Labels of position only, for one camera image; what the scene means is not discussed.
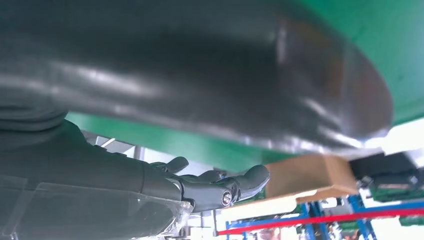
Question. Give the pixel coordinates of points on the blue metal frame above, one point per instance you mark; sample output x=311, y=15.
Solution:
x=359, y=207

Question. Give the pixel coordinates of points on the red metal pole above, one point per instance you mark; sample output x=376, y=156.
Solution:
x=331, y=219

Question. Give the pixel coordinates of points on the black tool case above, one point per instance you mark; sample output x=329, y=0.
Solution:
x=381, y=165

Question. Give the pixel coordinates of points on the green crate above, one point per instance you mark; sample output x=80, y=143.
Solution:
x=391, y=192

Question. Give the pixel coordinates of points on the steel frame table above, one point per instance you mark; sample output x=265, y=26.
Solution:
x=106, y=142

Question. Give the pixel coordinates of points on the brown cardboard box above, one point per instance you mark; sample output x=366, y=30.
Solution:
x=308, y=172

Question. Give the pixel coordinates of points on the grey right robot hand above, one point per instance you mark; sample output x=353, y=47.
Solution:
x=165, y=66

